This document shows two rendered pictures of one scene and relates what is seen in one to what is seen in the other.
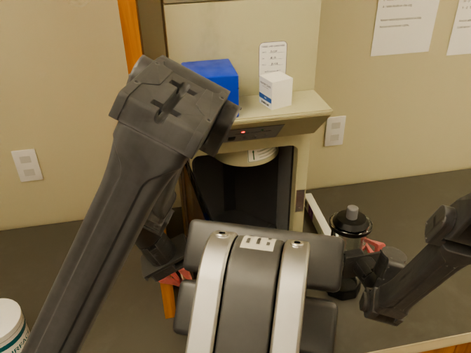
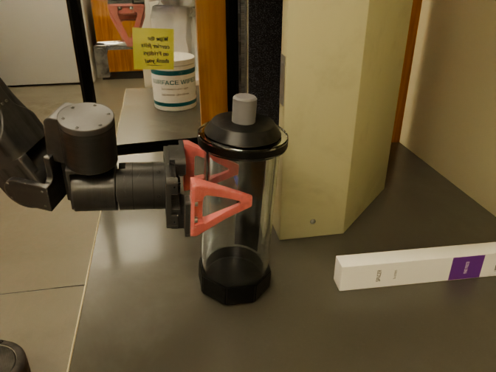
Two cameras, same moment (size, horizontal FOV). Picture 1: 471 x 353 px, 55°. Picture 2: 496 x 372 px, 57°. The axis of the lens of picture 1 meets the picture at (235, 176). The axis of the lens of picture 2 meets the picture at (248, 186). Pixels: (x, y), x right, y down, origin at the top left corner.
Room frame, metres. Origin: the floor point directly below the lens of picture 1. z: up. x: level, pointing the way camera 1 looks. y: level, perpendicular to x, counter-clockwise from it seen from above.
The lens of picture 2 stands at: (0.91, -0.81, 1.36)
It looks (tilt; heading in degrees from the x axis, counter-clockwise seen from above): 27 degrees down; 90
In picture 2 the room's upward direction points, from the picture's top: straight up
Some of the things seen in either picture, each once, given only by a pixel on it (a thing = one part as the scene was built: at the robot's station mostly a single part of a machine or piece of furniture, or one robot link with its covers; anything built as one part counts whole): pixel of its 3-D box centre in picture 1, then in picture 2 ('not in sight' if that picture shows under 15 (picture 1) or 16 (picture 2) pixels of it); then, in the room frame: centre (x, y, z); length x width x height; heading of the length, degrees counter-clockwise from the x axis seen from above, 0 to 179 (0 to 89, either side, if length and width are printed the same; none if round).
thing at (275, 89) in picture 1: (275, 90); not in sight; (0.88, -0.09, 1.54); 0.05 x 0.05 x 0.06; 28
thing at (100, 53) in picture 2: not in sight; (101, 61); (0.64, 0.04, 1.18); 0.02 x 0.02 x 0.06; 16
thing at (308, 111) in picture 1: (251, 127); not in sight; (0.87, -0.04, 1.46); 0.32 x 0.12 x 0.10; 101
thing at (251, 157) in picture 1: (244, 140); not in sight; (1.03, -0.03, 1.34); 0.18 x 0.18 x 0.05
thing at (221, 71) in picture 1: (209, 89); not in sight; (0.86, 0.05, 1.56); 0.10 x 0.10 x 0.09; 11
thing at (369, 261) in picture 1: (367, 270); (149, 185); (0.79, -0.32, 1.11); 0.10 x 0.07 x 0.07; 101
